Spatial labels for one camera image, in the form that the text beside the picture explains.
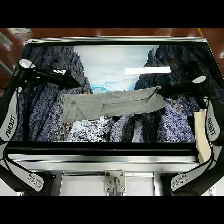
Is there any grey T-shirt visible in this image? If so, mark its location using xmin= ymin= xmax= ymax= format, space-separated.
xmin=61 ymin=85 xmax=167 ymax=123

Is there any silver frame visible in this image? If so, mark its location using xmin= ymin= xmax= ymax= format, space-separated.
xmin=0 ymin=151 xmax=224 ymax=197

